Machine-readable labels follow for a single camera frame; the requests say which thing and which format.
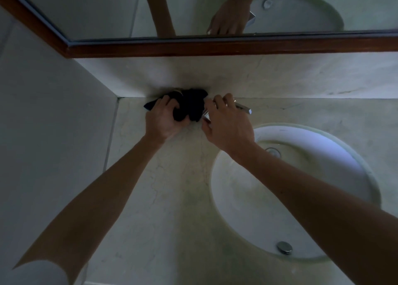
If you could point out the person's right hand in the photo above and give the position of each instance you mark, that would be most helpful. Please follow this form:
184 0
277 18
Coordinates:
230 129

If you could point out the person's left hand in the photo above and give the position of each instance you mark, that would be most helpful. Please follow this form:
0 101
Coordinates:
163 123

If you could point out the dark blue cleaning cloth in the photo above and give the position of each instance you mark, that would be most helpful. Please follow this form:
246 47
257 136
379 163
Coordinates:
192 103

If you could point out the person's right forearm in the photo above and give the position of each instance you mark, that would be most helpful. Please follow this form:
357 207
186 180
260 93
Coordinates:
326 219

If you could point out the person's left forearm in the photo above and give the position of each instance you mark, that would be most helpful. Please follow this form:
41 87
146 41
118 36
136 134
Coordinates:
93 207

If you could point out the chrome sink drain stopper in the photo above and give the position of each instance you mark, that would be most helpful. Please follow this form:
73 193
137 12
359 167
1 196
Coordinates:
274 152

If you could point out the beige marble sink countertop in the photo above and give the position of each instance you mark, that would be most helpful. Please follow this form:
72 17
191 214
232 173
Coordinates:
149 201

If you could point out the white oval sink basin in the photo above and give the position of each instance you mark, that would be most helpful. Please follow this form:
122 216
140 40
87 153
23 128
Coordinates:
248 207

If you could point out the chrome square faucet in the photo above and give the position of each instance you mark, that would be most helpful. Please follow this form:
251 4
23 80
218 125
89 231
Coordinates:
244 107

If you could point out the white printed t-shirt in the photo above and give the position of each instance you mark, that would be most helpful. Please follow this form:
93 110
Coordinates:
34 274

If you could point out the wood framed wall mirror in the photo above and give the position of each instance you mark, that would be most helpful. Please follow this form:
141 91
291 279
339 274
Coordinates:
186 47

